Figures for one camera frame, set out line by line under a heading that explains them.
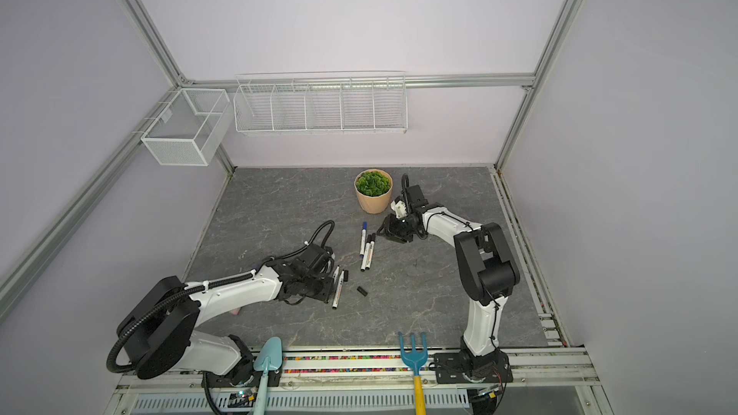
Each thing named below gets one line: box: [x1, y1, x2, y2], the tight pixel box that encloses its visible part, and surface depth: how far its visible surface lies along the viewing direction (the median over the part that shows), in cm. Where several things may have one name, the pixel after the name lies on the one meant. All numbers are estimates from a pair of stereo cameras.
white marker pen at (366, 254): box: [360, 234, 372, 272], surface depth 96 cm
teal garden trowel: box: [252, 336, 284, 415], surface depth 75 cm
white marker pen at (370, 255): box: [365, 232, 376, 270], surface depth 96 cm
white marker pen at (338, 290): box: [332, 268, 345, 311], surface depth 88 cm
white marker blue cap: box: [359, 220, 368, 259], surface depth 101 cm
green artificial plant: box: [356, 170, 392, 197], surface depth 101 cm
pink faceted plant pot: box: [353, 168, 394, 215], surface depth 101 cm
